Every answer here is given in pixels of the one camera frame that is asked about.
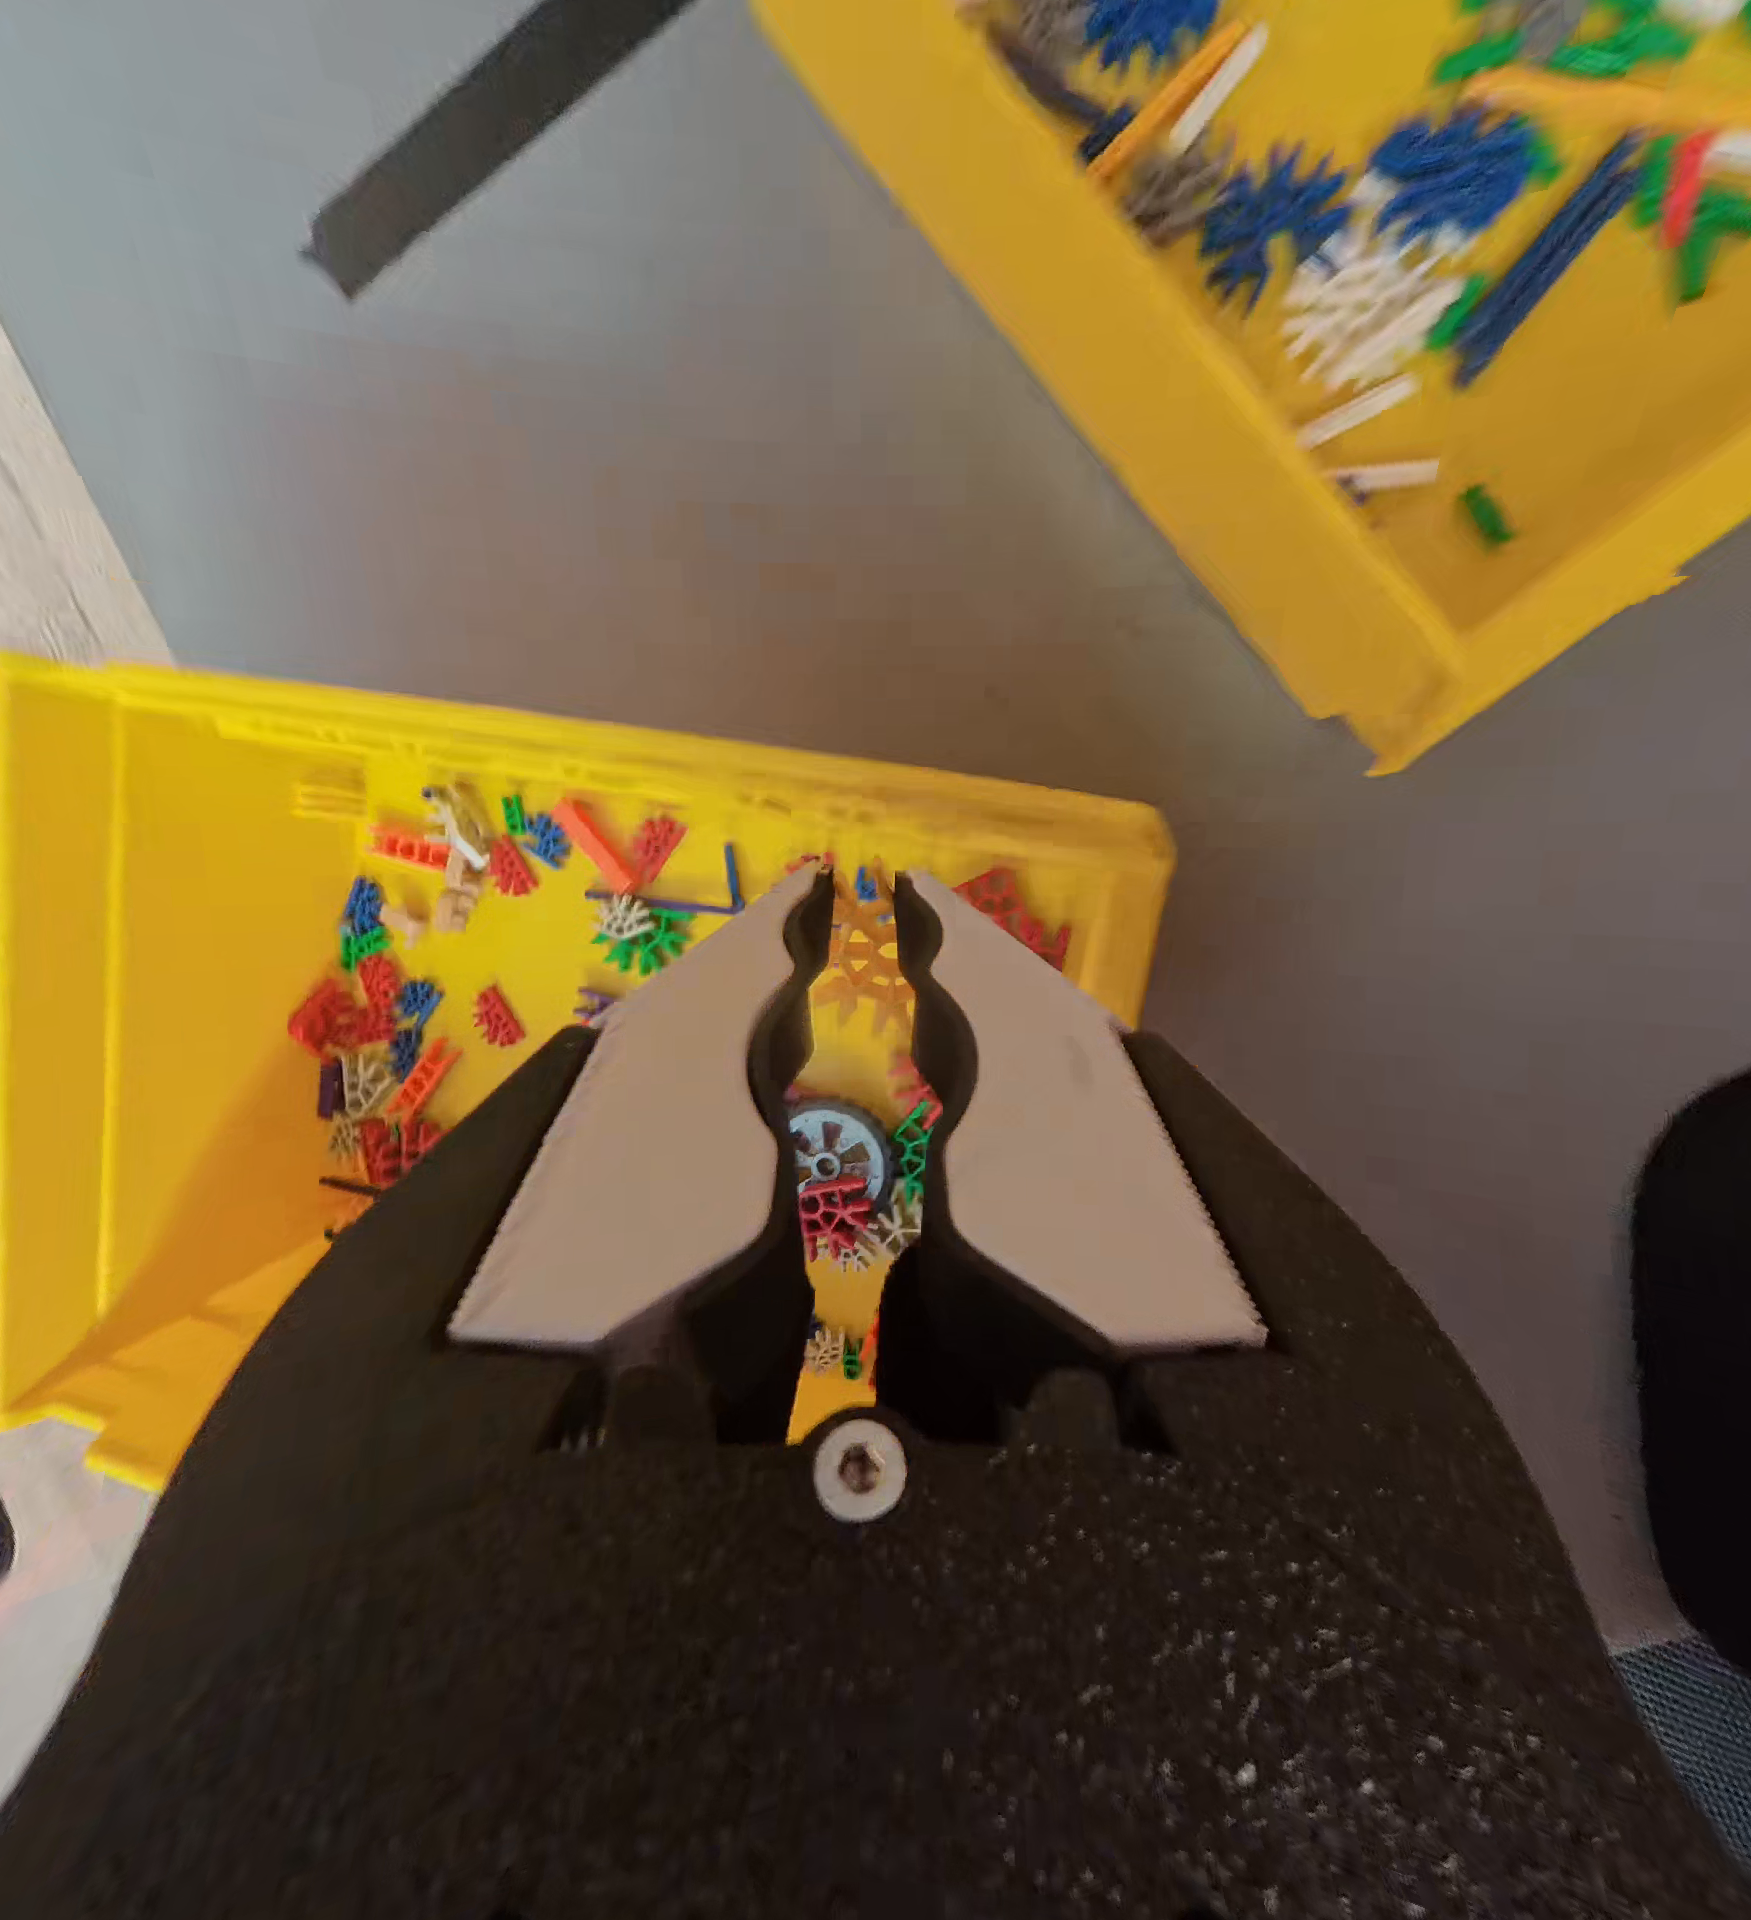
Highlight pile of small colourful connectors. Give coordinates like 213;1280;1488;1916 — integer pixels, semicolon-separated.
286;781;1071;1382

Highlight black strip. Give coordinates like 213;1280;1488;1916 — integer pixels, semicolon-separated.
303;0;699;302

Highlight pile of rods and connectors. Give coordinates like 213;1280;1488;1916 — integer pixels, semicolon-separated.
965;0;1751;548

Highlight yellow plastic bin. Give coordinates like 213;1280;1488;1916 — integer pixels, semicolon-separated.
746;0;1751;775
0;651;1176;1495

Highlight grey fabric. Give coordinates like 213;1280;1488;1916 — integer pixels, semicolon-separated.
1611;1636;1751;1920

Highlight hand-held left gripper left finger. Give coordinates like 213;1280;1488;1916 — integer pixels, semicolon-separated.
449;860;838;1351

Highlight grey toy wheel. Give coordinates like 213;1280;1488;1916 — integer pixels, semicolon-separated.
785;1100;901;1215

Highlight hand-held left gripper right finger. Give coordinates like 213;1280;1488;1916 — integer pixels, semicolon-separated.
890;869;1272;1362

